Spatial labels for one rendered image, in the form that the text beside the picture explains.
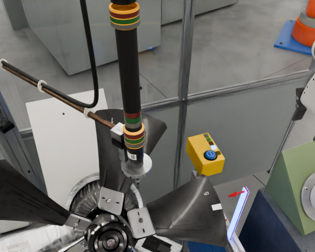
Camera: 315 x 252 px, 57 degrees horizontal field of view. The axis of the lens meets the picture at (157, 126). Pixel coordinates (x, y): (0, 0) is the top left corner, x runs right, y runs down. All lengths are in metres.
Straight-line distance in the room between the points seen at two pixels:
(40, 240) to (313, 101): 0.86
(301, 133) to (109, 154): 2.46
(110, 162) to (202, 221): 0.33
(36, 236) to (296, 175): 0.91
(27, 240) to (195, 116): 1.09
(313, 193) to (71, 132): 0.90
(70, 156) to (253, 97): 1.17
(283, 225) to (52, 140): 0.91
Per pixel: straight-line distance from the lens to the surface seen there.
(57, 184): 1.07
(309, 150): 1.24
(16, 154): 1.40
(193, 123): 1.72
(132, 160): 0.63
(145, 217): 0.90
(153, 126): 0.81
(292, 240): 1.26
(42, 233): 1.00
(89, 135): 1.04
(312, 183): 1.24
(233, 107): 1.79
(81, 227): 0.89
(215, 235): 0.94
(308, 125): 3.22
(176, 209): 0.92
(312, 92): 0.82
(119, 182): 0.83
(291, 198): 1.23
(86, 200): 0.96
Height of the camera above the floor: 1.97
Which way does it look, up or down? 44 degrees down
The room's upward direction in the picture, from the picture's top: straight up
